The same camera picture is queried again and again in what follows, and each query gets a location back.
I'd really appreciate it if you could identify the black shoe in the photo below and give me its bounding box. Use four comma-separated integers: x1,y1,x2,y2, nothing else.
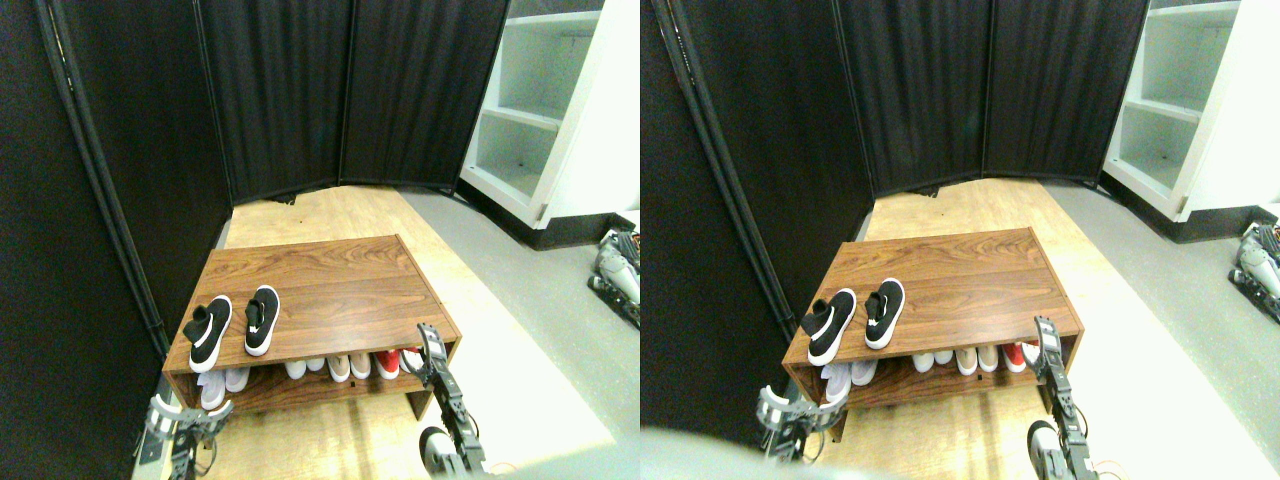
245,286,281,357
865,278,906,350
189,295,233,374
800,288,857,367

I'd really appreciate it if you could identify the grey curtain stand foot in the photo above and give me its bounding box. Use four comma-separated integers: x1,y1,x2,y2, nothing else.
133,380,166,467

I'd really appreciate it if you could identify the brown shoe rack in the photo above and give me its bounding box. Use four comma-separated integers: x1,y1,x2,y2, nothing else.
782,228,1085,444
162,235,463,423

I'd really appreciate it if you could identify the black curtain stand pole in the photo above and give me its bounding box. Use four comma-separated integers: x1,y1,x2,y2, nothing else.
33,0,169,359
648,0,801,336

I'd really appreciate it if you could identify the white shelf unit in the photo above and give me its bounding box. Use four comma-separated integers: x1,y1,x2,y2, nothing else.
458,0,640,233
1100,0,1280,223

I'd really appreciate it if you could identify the grey machine with cables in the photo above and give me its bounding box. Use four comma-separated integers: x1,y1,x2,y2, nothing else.
588,228,640,331
1228,222,1280,326

